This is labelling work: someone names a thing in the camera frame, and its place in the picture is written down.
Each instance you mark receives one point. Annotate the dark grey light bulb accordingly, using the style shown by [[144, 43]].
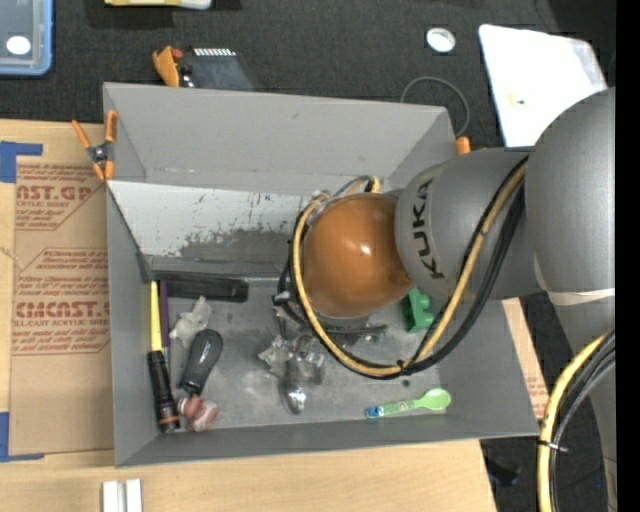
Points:
[[202, 355]]

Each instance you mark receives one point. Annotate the brown cardboard board red print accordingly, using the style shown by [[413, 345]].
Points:
[[60, 390]]

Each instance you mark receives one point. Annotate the clear crumpled plastic piece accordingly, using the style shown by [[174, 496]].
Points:
[[190, 322]]

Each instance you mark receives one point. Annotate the green toy block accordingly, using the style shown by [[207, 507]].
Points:
[[419, 310]]

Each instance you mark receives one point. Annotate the grey metal bin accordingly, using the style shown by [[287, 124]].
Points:
[[280, 135]]

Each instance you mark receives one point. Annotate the purple pen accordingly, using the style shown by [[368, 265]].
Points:
[[164, 315]]

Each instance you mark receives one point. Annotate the yellow pen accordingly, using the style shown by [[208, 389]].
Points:
[[155, 320]]

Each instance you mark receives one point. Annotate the red and white toy ball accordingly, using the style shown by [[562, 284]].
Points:
[[201, 414]]

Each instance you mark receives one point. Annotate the black flat block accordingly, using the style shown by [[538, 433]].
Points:
[[205, 288]]

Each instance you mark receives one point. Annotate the metal spoon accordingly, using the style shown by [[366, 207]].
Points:
[[294, 397]]

